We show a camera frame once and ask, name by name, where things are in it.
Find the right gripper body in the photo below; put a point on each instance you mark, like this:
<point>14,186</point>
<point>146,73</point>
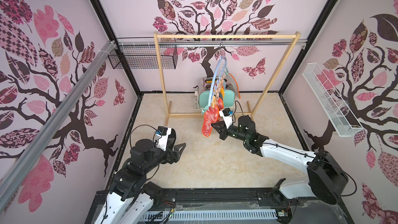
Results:
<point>226,131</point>

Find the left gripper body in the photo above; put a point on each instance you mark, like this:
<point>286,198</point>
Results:
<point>165,155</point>

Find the red patterned insole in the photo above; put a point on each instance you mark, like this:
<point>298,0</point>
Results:
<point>210,116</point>
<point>220,104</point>

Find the light blue clip hanger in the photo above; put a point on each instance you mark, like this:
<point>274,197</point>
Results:
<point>217,81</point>

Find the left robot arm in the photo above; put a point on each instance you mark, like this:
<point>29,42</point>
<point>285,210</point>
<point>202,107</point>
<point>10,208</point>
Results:
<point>130,194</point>

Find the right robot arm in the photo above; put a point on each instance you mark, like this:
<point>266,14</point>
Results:
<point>324,178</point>

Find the orange edged insole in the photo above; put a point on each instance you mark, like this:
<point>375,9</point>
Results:
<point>234,85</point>

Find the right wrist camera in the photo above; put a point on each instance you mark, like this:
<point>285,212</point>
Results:
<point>228,116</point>

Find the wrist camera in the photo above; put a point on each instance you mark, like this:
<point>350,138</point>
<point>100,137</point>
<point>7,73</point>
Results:
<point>161,137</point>
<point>228,116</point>

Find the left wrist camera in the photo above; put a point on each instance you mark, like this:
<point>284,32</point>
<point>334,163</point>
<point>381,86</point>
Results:
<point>161,137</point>

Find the white slotted cable duct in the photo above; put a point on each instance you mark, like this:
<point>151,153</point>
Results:
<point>211,215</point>

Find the black wire basket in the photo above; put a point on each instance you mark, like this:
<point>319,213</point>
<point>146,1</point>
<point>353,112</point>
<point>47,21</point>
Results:
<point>144,56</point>

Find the white wire shelf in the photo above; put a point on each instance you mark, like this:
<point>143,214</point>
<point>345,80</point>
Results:
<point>324,84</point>

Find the metal wall rod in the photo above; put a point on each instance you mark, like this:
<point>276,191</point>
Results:
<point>203,43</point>

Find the grey aluminium rail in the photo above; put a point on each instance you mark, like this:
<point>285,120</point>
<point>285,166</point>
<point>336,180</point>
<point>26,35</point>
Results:
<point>29,157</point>

